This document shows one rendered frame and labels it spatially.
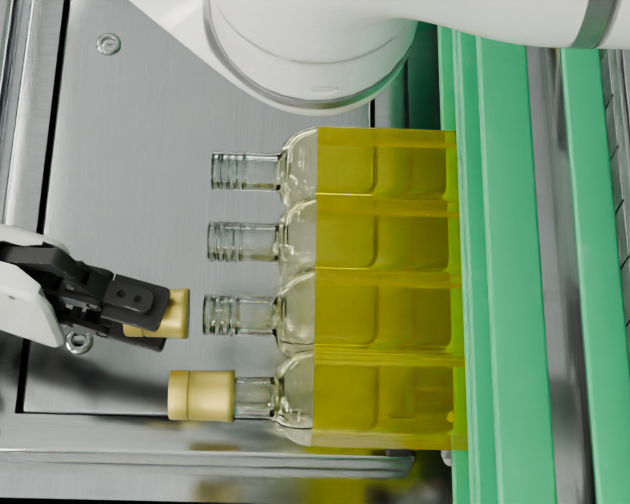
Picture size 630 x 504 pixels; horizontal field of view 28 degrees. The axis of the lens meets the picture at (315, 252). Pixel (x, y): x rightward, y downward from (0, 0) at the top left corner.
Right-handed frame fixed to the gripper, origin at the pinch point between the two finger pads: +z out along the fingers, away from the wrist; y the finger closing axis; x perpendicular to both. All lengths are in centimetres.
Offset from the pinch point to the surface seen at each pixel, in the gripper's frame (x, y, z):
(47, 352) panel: -0.9, -12.6, -8.5
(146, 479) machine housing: -7.9, -14.8, 2.0
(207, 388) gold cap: -4.3, 1.7, 6.4
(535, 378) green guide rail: -1.8, 13.9, 25.9
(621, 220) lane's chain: 10.1, 13.0, 29.0
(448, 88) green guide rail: 26.5, -3.6, 16.5
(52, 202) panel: 11.7, -13.0, -12.8
